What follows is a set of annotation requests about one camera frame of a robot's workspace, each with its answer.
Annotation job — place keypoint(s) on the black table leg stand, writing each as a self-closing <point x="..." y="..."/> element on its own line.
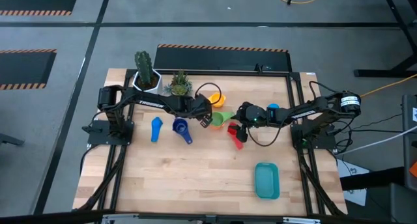
<point x="384" y="73"/>

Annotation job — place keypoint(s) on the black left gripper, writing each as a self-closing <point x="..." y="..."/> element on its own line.
<point x="198" y="108"/>

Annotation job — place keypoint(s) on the grey equipment cabinet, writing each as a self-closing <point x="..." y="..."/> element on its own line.
<point x="410" y="136"/>

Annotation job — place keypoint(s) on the dark purple-blue measuring cup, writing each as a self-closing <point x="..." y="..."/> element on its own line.
<point x="180" y="126"/>

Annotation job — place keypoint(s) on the tall green cactus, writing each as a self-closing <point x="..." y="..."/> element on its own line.
<point x="144" y="66"/>

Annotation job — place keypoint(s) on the blue measuring cup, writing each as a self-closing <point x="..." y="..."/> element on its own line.
<point x="156" y="128"/>

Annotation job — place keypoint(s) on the teal plastic basket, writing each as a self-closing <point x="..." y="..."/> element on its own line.
<point x="267" y="181"/>

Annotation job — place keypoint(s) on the small teal measuring cup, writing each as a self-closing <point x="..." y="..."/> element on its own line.
<point x="273" y="106"/>

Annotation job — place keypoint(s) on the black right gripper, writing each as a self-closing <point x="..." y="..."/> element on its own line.
<point x="254" y="113"/>

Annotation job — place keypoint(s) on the white paper sheet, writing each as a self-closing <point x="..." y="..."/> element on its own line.
<point x="347" y="172"/>

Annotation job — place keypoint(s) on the yellow measuring cup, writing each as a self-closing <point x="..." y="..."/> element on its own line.
<point x="216" y="99"/>

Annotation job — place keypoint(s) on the green measuring cup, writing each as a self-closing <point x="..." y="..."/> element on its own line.
<point x="218" y="118"/>

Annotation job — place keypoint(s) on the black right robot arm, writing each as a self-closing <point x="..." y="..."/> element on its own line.
<point x="303" y="114"/>

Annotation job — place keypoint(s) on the red measuring cup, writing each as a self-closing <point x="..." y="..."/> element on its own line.
<point x="235" y="136"/>

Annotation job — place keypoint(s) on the white faceted plant pot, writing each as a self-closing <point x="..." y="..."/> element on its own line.
<point x="153" y="87"/>

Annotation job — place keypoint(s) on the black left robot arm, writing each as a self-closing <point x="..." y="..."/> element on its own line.
<point x="153" y="103"/>

